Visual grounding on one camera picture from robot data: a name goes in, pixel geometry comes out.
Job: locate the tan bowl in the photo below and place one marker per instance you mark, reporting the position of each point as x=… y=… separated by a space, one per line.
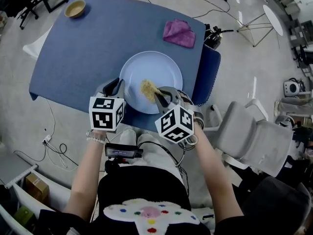
x=75 y=8

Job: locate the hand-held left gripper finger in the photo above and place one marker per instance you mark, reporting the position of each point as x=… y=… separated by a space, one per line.
x=122 y=89
x=111 y=87

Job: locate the big light blue plate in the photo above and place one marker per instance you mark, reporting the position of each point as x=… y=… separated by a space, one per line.
x=151 y=67

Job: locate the person's legs in light trousers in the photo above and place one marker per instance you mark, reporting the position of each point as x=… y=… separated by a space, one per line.
x=156 y=155

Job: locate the black round device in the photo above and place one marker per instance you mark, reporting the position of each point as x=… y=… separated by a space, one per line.
x=212 y=38

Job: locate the green box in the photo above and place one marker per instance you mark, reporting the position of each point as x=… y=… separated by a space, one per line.
x=24 y=215

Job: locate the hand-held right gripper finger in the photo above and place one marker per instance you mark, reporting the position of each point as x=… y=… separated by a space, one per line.
x=162 y=105
x=172 y=93

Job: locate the white office chair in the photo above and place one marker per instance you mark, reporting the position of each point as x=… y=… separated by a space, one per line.
x=254 y=141

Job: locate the black top with flower patch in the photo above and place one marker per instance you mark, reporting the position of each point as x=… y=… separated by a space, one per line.
x=139 y=182

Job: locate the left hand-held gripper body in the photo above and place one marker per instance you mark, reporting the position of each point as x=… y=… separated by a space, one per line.
x=102 y=117

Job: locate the white round side table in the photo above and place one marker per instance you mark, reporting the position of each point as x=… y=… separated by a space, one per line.
x=274 y=18

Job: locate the person's right forearm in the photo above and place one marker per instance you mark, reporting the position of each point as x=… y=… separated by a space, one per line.
x=215 y=180

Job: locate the table with blue tablecloth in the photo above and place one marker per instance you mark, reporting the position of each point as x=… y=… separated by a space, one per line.
x=93 y=53

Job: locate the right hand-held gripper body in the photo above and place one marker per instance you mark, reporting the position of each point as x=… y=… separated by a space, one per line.
x=176 y=124

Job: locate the brown cardboard box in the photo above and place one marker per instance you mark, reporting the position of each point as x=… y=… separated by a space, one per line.
x=36 y=187

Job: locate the person's left forearm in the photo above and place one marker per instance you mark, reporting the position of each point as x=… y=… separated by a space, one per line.
x=85 y=180

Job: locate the tan fluffy sponge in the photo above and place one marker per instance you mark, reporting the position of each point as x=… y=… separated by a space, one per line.
x=148 y=89

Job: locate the black screen device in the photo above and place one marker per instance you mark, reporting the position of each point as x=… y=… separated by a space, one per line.
x=123 y=152

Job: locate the black office chair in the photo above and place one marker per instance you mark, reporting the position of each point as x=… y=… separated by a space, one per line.
x=28 y=6

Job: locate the white round headset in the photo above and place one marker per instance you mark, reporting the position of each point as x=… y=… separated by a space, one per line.
x=292 y=87

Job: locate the white power strip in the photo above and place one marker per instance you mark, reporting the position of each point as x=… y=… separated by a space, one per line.
x=47 y=139

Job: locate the purple folded cloth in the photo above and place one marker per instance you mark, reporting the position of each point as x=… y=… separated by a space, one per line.
x=179 y=33

